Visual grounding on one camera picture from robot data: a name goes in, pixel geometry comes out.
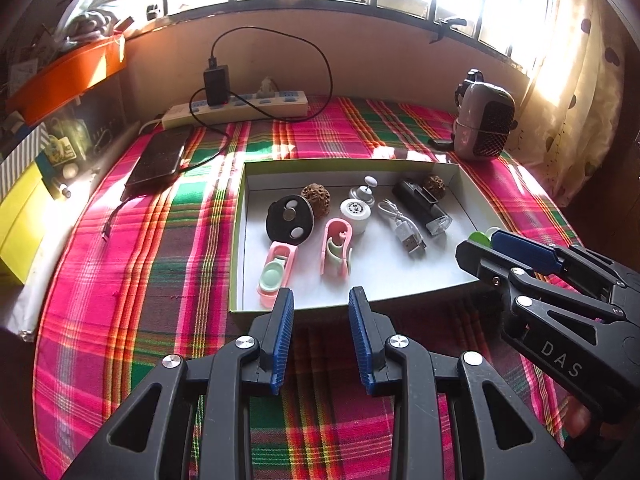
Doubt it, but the pink case with green pad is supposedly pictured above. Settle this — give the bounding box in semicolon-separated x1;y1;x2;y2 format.
257;242;297;309

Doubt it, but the green white cardboard box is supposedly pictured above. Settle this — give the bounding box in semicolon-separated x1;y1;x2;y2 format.
229;159;505;316

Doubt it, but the grey portable heater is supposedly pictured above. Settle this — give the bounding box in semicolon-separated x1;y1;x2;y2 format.
452;68;515;160

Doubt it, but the black charger adapter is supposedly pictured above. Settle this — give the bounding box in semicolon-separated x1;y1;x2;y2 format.
203;56;230;106

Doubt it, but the black charging cable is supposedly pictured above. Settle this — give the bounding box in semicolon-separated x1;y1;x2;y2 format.
101;26;334;244

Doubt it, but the potted succulent plant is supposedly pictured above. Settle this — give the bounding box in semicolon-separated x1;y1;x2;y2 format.
52;0;134;53

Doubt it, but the black bike light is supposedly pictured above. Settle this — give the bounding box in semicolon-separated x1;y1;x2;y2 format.
392;180;452;236

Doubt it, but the pink clip with green pads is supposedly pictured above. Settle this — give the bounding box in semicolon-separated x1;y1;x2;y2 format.
320;218;352;280

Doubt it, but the beige power strip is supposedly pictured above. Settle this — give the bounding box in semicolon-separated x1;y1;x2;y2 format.
162;91;309;129

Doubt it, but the green white spool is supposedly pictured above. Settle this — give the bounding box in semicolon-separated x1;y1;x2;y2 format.
468;226;500;248

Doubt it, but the small green figurine card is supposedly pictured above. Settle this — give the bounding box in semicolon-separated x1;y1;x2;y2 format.
44;136;77;167

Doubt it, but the orange planter tray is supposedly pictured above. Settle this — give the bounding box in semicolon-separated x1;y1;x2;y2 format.
6;34;127;126

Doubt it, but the yellow box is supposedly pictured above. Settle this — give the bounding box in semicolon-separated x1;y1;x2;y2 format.
1;162;53;285

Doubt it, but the striped box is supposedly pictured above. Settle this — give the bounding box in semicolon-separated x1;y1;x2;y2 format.
1;124;49;200

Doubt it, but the large brown walnut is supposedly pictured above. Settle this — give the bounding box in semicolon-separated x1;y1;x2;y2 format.
300;183;331;219

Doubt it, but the grey white knob gadget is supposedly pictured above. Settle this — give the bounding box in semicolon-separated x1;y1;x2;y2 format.
349;176;378;208

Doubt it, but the small brown walnut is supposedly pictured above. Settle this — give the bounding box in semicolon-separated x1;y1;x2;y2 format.
423;174;447;200

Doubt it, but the white usb cable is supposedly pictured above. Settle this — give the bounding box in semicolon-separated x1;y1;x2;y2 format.
376;198;428;257

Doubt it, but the black phone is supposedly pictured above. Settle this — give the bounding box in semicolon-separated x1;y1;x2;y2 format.
120;126;193;202

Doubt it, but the polka dot curtain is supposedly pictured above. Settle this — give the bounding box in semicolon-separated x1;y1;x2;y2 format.
506;0;627;207

